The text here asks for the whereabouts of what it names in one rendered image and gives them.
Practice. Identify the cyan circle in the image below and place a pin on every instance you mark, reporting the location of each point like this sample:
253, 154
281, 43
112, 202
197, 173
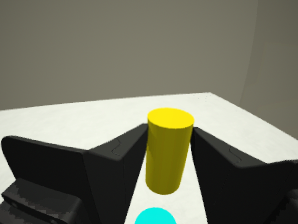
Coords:
155, 216

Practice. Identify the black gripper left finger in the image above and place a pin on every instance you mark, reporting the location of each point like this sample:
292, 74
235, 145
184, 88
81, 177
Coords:
103, 177

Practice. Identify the yellow cylinder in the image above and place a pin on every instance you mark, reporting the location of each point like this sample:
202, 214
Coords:
167, 146

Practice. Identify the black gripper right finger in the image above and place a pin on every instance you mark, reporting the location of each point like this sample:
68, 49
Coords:
235, 187

